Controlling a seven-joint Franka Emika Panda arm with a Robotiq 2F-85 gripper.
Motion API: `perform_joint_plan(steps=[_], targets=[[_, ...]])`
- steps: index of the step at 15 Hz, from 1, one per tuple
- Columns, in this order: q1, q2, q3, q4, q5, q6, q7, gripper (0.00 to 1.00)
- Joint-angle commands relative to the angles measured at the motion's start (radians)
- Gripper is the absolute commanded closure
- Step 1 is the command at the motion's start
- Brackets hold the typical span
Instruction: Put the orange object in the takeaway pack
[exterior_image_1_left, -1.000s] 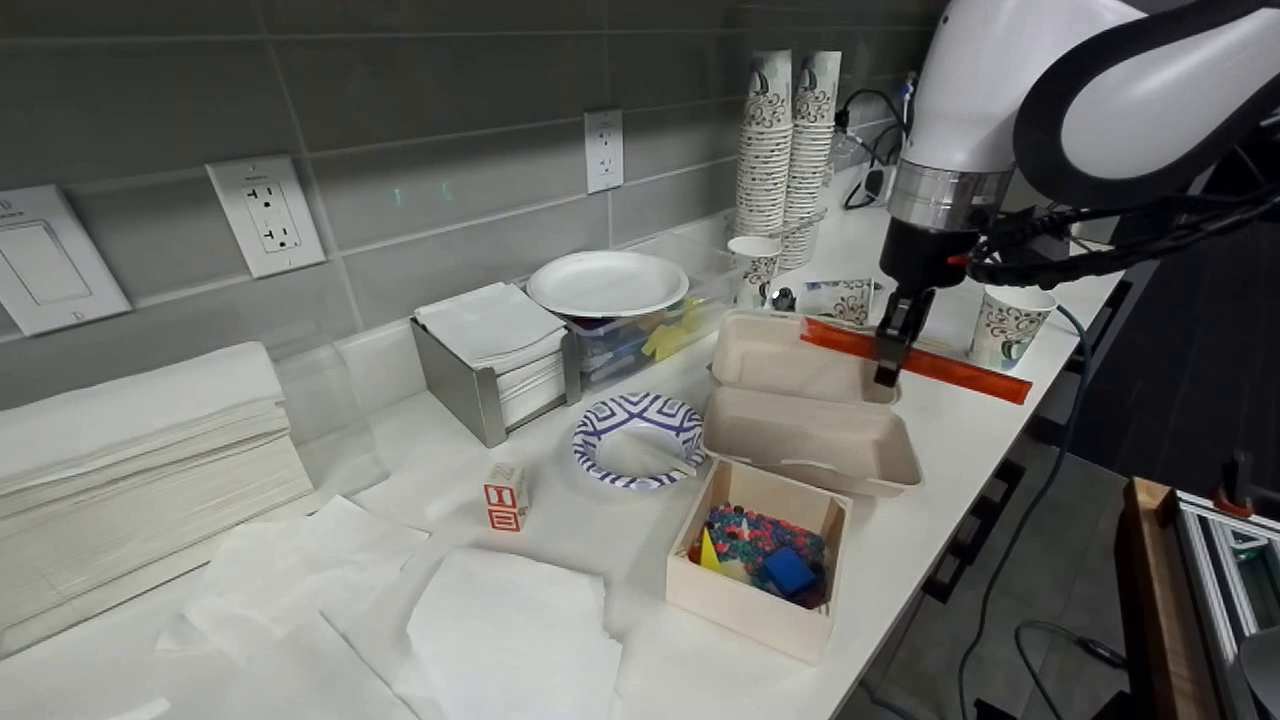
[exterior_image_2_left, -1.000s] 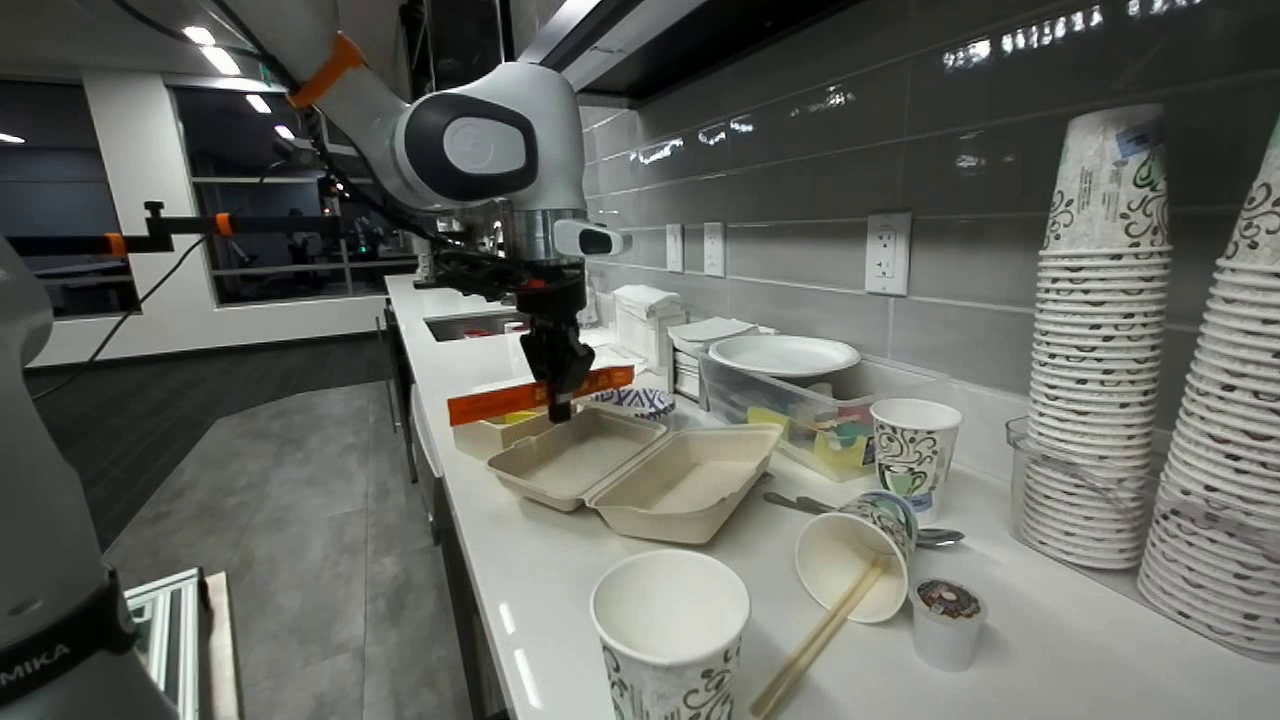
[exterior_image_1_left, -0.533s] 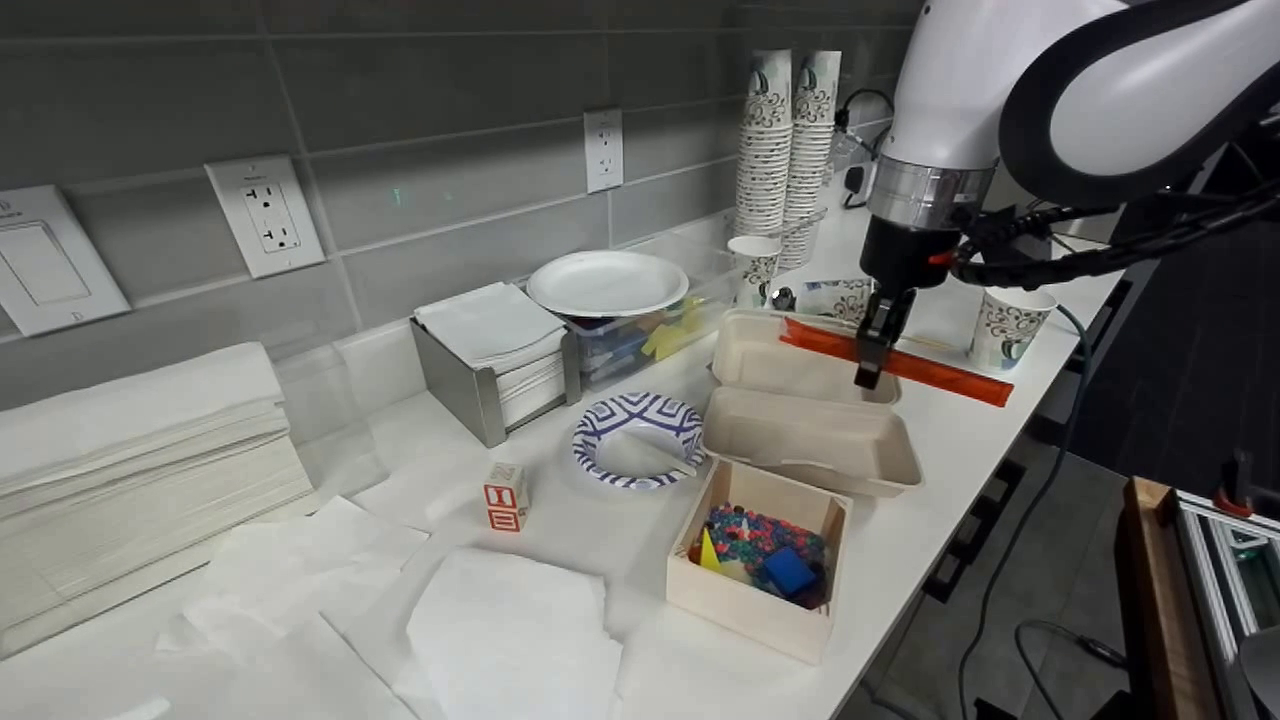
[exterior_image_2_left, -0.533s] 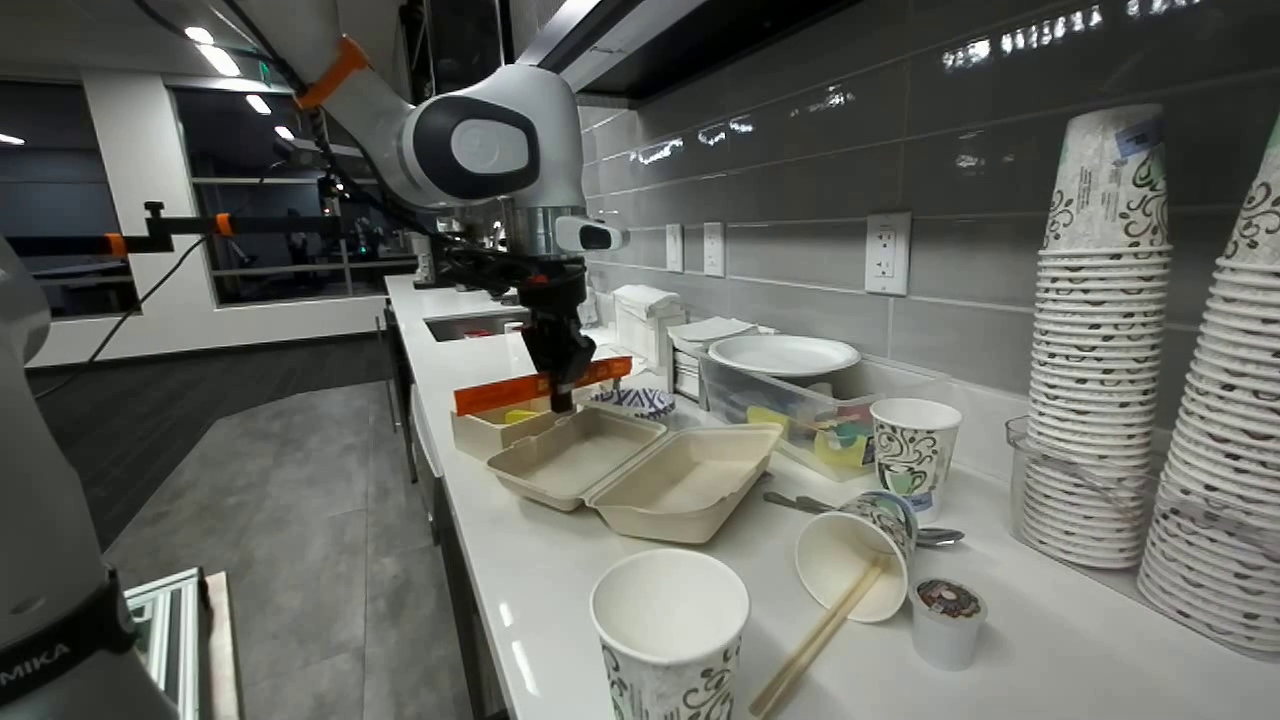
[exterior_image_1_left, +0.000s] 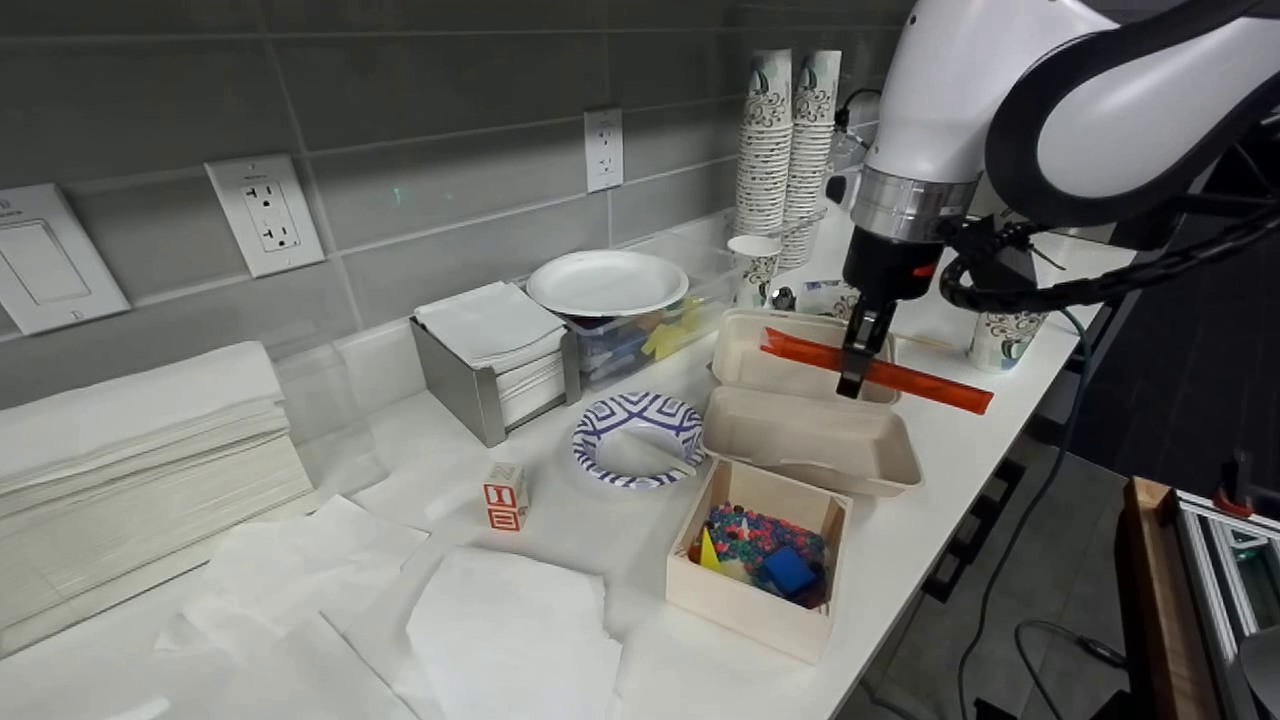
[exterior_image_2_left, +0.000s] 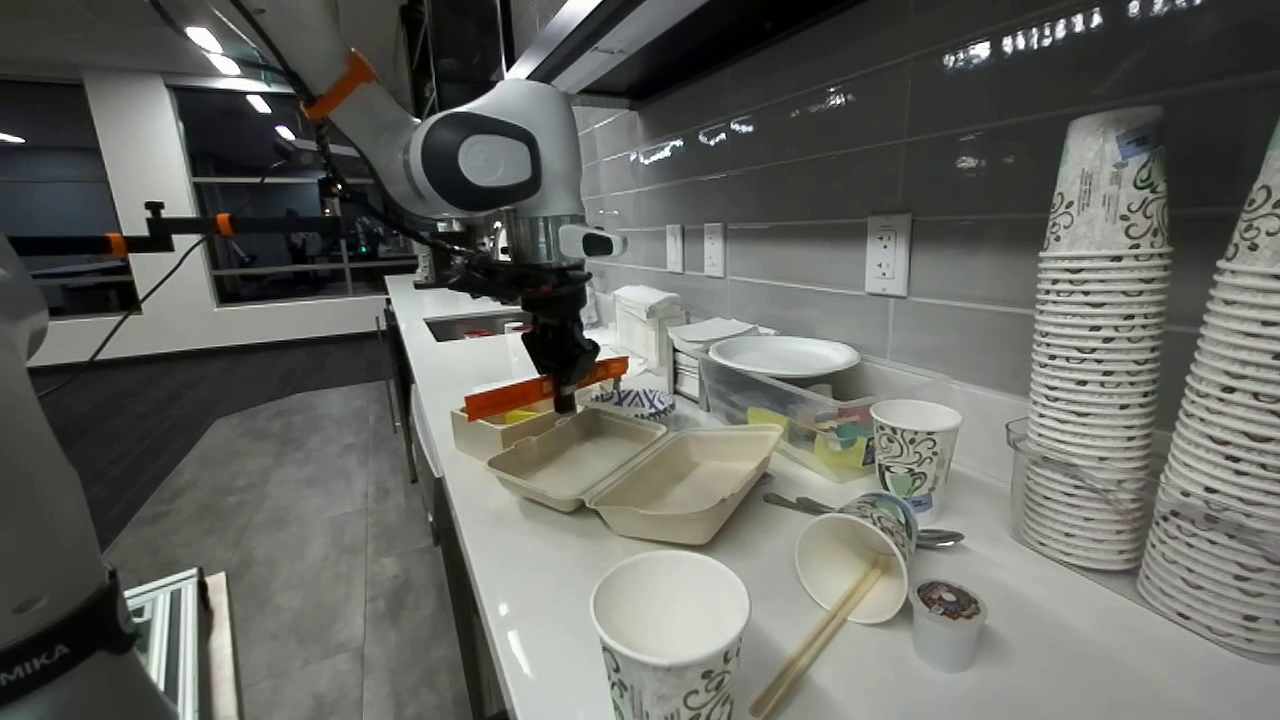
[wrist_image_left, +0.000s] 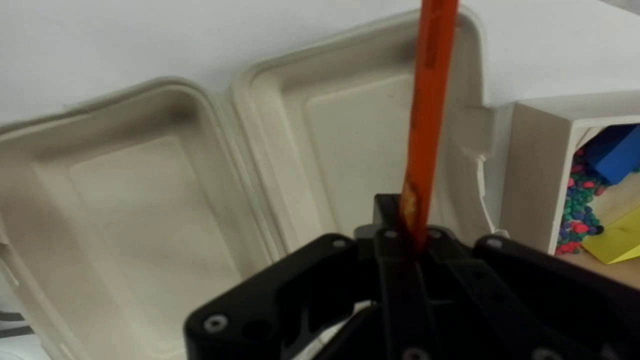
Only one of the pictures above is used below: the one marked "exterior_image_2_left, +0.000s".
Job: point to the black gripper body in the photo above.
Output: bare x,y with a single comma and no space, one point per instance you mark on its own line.
557,322

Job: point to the orange strip object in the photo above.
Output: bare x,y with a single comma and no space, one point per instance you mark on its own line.
506,398

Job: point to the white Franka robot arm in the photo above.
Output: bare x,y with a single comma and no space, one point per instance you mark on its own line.
495,160

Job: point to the beige clamshell takeaway pack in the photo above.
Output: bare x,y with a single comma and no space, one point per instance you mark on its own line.
641,475

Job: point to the blue patterned small plate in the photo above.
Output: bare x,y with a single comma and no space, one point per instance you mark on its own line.
641,402

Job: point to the countertop sink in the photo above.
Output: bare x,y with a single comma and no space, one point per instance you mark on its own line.
473,326

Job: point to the white napkin box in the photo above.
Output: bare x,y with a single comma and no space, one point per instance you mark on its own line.
641,322

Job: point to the small beige tray container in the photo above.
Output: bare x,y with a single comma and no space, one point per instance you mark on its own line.
481,432

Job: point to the white lidded container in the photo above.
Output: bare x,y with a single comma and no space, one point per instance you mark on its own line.
703,346

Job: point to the clear plastic storage container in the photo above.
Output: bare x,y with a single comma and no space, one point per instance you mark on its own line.
785,413

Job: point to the white round plate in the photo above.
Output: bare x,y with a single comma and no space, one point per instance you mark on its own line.
785,354

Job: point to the patterned paper cup, wide rim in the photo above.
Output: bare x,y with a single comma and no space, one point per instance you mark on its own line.
668,641

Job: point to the metal range hood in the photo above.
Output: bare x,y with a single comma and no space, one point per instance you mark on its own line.
627,32

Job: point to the tipped-over paper cup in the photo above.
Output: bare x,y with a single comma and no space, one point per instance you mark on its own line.
847,565

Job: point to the patterned paper cup, tall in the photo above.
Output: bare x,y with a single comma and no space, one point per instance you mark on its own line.
912,454

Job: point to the wooden chopstick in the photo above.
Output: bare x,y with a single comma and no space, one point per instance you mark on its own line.
802,682
827,638

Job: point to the metal spoon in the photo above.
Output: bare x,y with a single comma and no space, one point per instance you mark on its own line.
940,539

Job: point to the small white cup, dark contents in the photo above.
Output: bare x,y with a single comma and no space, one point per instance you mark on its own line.
948,625

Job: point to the metal framed cabinet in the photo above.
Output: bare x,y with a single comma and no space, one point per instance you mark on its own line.
180,646

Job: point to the paper cup stack, straight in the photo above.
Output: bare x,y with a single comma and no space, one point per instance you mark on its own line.
1100,346

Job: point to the paper cup stack, leaning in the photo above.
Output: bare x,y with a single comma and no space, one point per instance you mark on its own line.
1224,495

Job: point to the white wall switch plate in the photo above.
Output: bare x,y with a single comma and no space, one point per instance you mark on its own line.
712,250
672,250

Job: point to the large white wall outlet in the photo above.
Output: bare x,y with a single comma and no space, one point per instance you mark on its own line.
886,255

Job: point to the black camera mount orange clamps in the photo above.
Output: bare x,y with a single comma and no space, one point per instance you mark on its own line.
163,224

